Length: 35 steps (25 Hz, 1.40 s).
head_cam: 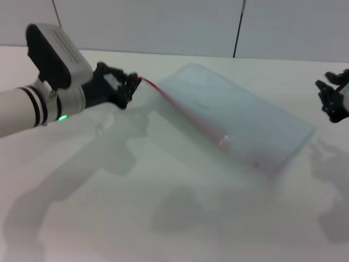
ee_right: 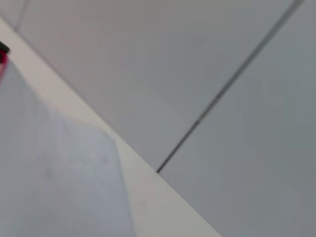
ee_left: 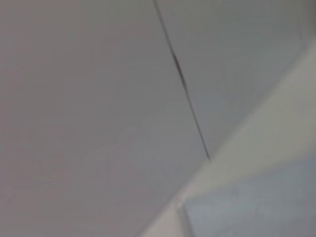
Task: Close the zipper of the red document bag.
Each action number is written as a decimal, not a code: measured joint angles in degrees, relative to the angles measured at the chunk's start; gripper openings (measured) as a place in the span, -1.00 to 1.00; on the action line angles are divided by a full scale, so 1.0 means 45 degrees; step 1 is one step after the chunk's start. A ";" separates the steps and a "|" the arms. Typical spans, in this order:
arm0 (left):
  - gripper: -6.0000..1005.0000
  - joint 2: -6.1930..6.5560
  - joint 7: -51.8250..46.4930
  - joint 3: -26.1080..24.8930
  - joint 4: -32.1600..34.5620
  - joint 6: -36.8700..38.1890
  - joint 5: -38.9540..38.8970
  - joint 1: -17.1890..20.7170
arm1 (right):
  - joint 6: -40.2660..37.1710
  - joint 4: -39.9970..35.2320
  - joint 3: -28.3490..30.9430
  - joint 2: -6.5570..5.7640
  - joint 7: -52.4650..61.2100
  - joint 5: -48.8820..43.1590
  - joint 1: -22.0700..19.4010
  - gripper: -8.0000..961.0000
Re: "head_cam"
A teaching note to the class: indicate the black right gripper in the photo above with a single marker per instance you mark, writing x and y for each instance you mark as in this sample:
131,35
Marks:
342,106

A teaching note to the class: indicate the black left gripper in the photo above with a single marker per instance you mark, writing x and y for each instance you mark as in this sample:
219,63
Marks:
105,87

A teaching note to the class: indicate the clear document bag red zipper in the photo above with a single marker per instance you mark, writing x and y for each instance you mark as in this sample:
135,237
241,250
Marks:
231,117

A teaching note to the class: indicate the thin black vertical pole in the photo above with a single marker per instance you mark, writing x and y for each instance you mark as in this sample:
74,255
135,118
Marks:
238,30

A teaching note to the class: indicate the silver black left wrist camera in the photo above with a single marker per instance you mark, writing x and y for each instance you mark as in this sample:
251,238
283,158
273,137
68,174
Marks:
57,57

